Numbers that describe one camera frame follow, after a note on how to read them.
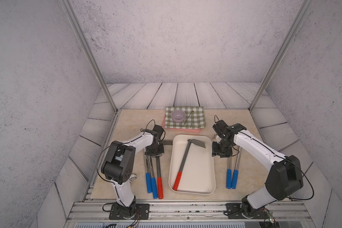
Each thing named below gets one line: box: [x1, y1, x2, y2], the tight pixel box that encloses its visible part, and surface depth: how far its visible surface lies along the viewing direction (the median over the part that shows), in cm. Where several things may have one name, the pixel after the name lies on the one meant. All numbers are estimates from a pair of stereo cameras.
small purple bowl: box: [170, 109, 187, 124], surface depth 113 cm
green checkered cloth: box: [164, 106, 207, 129], surface depth 116 cm
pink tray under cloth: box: [162, 114, 202, 133], surface depth 110 cm
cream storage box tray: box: [168, 134, 216, 195], surface depth 91 cm
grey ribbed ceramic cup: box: [129, 173, 138, 182], surface depth 82 cm
